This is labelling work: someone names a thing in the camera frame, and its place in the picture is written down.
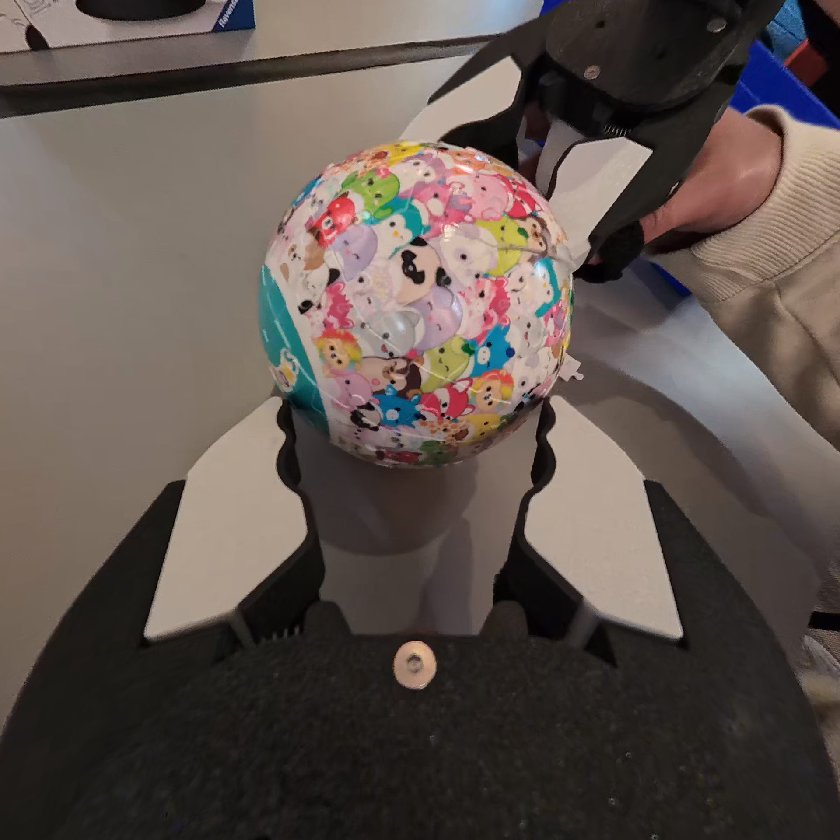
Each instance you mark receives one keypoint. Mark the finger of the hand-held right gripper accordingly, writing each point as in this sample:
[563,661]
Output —
[466,112]
[597,184]

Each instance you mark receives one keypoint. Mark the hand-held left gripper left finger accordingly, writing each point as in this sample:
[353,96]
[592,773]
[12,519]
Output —
[223,551]

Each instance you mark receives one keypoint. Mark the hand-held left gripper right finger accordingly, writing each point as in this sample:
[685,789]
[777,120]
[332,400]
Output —
[604,551]

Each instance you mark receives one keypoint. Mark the colourful puzzle ball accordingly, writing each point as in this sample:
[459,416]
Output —
[407,302]

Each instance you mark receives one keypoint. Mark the person's right forearm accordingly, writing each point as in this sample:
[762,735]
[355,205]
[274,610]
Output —
[775,289]

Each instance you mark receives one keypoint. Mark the puzzle box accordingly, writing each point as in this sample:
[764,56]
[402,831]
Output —
[118,20]

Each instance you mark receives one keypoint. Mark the person's right hand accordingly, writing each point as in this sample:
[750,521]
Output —
[722,177]

